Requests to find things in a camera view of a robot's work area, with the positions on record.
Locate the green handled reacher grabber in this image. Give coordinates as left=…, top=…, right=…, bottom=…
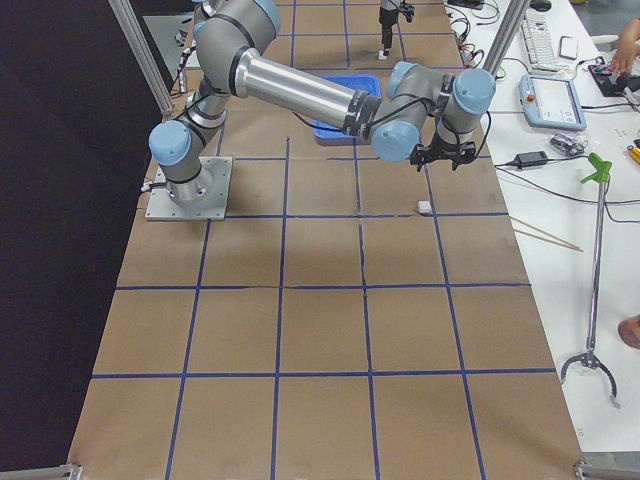
left=560, top=152, right=620, bottom=409

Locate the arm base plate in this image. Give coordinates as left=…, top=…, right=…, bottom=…
left=145, top=156, right=233, bottom=221

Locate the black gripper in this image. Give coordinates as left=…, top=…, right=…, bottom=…
left=409, top=133, right=476, bottom=171
left=379, top=0, right=400, bottom=50

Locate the person hand at desk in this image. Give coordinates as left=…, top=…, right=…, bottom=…
left=611, top=39, right=639, bottom=74

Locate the aluminium frame post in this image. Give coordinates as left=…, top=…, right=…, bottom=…
left=483, top=0, right=529, bottom=77

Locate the teach pendant tablet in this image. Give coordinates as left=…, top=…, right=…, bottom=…
left=519, top=75, right=587, bottom=132

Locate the white keyboard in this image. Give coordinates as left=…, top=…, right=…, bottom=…
left=520, top=9, right=563, bottom=75

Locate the blue plastic tray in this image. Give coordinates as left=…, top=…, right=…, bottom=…
left=303, top=74, right=381, bottom=146

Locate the black smartphone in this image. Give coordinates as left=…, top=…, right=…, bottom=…
left=558, top=36, right=578, bottom=60

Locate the black power adapter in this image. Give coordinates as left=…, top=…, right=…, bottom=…
left=513, top=151, right=549, bottom=170

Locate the wooden chopstick lower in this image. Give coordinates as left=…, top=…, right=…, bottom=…
left=513, top=229, right=584, bottom=252

